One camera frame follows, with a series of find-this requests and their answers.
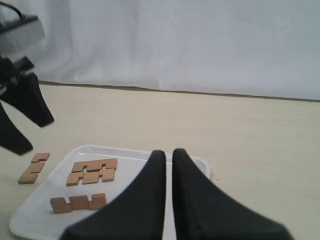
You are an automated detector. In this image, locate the white backdrop cloth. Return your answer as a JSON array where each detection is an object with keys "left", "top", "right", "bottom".
[{"left": 11, "top": 0, "right": 320, "bottom": 100}]

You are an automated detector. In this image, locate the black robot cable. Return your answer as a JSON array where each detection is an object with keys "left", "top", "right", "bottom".
[{"left": 0, "top": 0, "right": 27, "bottom": 20}]

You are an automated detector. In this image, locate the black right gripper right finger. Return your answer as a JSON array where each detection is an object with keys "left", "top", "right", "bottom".
[{"left": 172, "top": 148, "right": 293, "bottom": 240}]

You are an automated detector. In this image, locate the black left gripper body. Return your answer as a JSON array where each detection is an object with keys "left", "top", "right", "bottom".
[{"left": 0, "top": 56, "right": 35, "bottom": 95}]

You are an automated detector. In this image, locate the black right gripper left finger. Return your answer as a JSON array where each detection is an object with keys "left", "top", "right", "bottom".
[{"left": 60, "top": 150, "right": 167, "bottom": 240}]

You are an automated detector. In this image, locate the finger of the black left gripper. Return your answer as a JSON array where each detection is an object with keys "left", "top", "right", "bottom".
[
  {"left": 0, "top": 104, "right": 33, "bottom": 155},
  {"left": 0, "top": 73, "right": 55, "bottom": 128}
]

